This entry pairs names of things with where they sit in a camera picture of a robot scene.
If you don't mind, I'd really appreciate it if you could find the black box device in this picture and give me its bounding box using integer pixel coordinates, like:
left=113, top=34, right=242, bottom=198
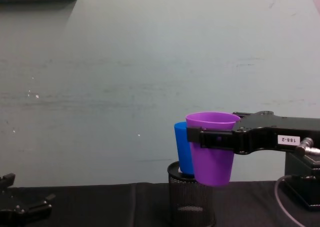
left=284, top=150, right=320, bottom=212

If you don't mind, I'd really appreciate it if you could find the black mesh pen holder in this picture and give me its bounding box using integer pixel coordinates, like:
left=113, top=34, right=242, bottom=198
left=166, top=160, right=217, bottom=227

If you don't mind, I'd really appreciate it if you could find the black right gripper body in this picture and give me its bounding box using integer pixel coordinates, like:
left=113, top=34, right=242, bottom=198
left=232, top=110, right=320, bottom=156

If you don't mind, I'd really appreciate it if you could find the grey cable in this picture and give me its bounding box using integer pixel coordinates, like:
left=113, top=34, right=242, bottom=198
left=274, top=174, right=308, bottom=227

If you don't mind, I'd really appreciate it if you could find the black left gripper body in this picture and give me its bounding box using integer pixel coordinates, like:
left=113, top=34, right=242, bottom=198
left=0, top=193, right=29, bottom=224

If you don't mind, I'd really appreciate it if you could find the blue plastic cup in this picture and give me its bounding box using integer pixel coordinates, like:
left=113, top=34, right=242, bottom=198
left=173, top=121, right=196, bottom=176

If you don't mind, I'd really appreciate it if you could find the silver plug with cable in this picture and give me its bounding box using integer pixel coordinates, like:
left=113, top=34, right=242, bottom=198
left=294, top=137, right=320, bottom=157

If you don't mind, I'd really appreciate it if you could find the purple plastic cup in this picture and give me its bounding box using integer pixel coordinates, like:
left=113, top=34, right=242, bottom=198
left=185, top=111, right=242, bottom=187

